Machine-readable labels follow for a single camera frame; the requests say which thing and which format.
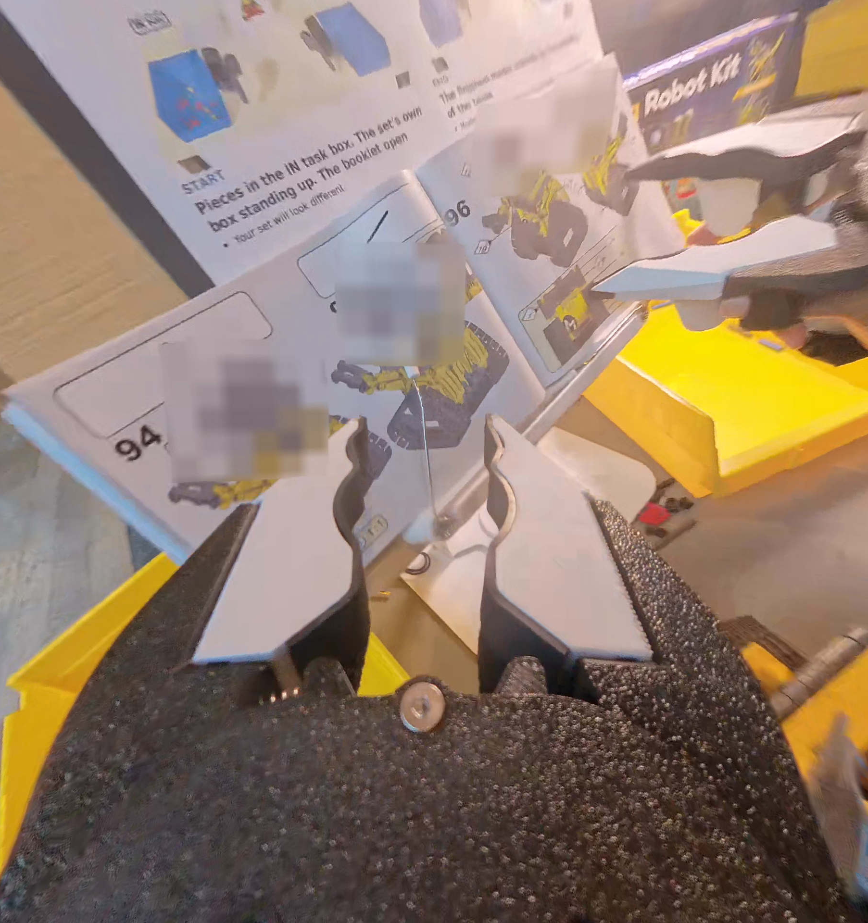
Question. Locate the white task instruction sheet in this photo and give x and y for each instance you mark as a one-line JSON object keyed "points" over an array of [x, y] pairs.
{"points": [[333, 130]]}

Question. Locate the instruction booklet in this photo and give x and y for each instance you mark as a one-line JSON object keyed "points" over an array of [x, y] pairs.
{"points": [[117, 375]]}

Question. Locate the colourful toy set box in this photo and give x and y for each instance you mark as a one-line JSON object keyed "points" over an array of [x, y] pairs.
{"points": [[708, 87]]}

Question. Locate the yellow grey brick robot model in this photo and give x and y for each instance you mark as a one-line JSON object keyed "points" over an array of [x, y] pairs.
{"points": [[838, 707]]}

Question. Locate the grey desk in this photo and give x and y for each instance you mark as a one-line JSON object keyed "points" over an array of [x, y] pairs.
{"points": [[780, 563]]}

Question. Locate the yellow plastic bin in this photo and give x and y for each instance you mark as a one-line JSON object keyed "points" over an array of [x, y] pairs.
{"points": [[30, 721], [751, 418], [852, 43]]}

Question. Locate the white book stand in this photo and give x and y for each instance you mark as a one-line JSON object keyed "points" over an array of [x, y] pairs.
{"points": [[607, 469]]}

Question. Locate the scattered small brick parts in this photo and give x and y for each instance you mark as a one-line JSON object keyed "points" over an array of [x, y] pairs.
{"points": [[662, 512]]}

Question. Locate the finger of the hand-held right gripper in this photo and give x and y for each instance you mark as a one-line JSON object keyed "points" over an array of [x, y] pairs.
{"points": [[751, 152], [723, 267]]}

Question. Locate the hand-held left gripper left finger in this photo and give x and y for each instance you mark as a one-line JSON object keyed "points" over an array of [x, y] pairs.
{"points": [[283, 577]]}

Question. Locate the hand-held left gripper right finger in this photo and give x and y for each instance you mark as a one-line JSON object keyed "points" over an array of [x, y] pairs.
{"points": [[564, 577]]}

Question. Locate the pale curved board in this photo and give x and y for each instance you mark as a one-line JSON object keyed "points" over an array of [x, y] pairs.
{"points": [[44, 260]]}

